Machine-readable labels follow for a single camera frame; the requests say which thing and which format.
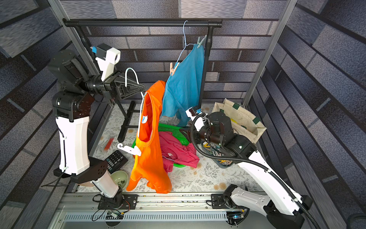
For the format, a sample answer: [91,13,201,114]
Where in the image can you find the cream tote bag green handles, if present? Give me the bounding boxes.
[212,99,266,144]

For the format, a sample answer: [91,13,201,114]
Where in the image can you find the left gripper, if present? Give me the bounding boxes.
[77,71,144,108]

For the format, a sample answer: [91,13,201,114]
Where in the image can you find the orange garment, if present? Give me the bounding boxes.
[126,81,172,194]

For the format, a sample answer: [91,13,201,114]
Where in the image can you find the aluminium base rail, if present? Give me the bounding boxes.
[54,192,289,224]

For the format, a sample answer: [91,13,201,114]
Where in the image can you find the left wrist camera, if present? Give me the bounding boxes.
[91,43,121,82]

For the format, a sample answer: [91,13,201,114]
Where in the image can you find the black corrugated cable conduit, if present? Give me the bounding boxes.
[190,114,321,229]

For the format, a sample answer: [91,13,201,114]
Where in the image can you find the pink garment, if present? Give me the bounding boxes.
[159,132,200,173]

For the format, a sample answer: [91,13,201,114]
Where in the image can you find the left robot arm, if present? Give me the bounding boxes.
[48,44,145,199]

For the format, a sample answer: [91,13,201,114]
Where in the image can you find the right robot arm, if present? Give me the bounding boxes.
[181,107,320,229]

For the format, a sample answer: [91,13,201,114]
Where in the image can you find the white clothespin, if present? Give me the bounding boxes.
[197,35,207,48]

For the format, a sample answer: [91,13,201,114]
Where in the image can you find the light blue wire hanger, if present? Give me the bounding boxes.
[172,20,197,67]

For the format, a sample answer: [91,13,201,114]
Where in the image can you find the black calculator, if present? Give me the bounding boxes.
[105,150,128,174]

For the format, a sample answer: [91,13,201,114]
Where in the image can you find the beige clothespin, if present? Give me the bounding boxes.
[169,62,180,76]

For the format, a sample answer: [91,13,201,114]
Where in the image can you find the green ceramic bowl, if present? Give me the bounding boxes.
[111,170,130,189]

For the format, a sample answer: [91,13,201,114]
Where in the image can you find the white plastic hanger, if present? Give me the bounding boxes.
[116,67,149,157]

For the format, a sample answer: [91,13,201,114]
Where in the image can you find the green plastic laundry basket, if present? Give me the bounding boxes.
[131,123,191,168]

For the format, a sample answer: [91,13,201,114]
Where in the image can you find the teal clothespin tray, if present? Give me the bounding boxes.
[200,140,233,169]

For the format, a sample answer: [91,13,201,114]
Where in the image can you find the blue t-shirt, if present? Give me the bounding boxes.
[161,44,205,127]

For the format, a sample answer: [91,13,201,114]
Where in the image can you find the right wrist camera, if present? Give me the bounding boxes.
[185,106,206,131]

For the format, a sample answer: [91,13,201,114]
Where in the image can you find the black clothes rack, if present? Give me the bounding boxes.
[63,18,222,143]

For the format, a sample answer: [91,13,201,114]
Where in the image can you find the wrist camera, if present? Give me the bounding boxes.
[91,43,121,82]
[185,106,206,131]

